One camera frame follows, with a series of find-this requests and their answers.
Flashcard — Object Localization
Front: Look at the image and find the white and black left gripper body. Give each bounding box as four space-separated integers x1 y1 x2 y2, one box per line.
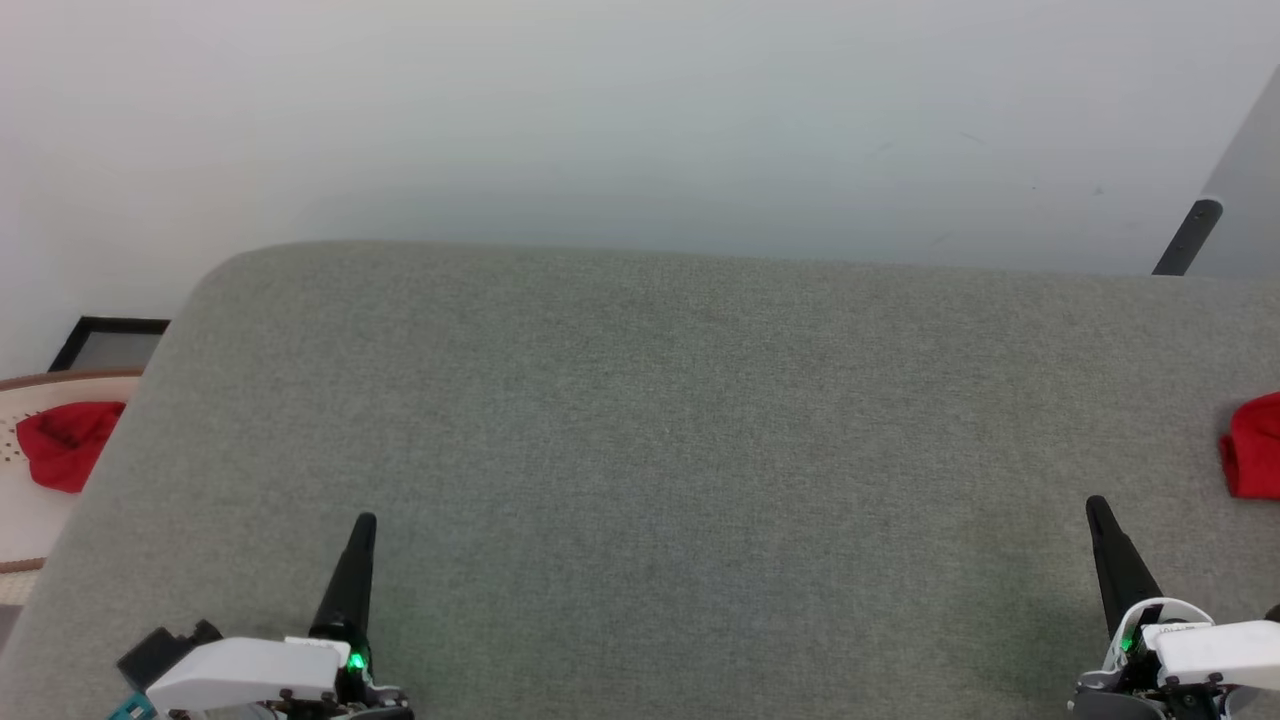
145 635 414 720

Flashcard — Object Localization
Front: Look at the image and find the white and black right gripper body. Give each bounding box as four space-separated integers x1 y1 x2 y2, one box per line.
1068 597 1280 720

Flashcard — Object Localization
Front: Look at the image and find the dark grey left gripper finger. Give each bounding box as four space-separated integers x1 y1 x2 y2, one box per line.
308 513 379 653

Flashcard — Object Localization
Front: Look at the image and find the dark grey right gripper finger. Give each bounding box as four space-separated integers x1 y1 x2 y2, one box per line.
1084 495 1165 642

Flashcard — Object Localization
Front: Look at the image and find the red and white shirt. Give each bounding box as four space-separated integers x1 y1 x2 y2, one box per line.
1218 391 1280 500

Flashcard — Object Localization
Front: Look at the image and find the white perforated laundry basket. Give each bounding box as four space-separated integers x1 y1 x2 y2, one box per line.
0 369 147 576

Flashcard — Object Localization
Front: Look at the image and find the small red cloth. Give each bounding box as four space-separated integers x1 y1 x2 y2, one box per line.
15 400 128 494

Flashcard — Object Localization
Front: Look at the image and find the black leg with white cap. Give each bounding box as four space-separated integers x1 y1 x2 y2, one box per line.
1151 198 1224 278

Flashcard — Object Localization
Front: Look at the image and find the grey slanted panel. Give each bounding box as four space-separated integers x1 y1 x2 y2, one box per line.
1188 65 1280 282

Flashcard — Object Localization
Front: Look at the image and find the black rectangular frame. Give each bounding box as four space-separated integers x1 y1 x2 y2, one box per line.
47 316 172 374

